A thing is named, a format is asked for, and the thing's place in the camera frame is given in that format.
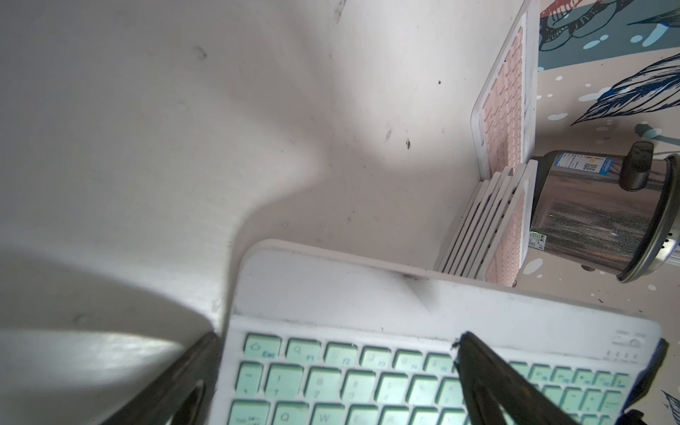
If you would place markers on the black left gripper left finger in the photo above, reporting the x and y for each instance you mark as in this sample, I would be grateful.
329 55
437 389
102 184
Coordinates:
182 394

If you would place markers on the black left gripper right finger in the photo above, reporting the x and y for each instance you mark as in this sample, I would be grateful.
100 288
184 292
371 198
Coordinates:
492 389

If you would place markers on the pink keyboard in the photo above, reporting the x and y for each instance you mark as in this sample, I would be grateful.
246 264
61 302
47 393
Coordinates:
465 229
504 117
506 242

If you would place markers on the green keyboard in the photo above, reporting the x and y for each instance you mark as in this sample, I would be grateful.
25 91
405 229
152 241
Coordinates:
320 337

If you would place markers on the pink keyboard back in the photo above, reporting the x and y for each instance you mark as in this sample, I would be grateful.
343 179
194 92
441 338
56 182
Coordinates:
504 117

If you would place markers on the white keyboard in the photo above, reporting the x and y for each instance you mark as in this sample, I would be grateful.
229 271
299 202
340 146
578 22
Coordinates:
446 234
487 194

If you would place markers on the pink keyboard front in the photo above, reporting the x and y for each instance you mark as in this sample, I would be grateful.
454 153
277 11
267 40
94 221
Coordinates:
465 229

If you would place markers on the yellow keyboard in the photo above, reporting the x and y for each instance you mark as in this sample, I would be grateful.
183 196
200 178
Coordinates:
491 209

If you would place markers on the steel rice cooker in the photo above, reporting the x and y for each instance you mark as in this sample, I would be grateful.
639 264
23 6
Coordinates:
615 213

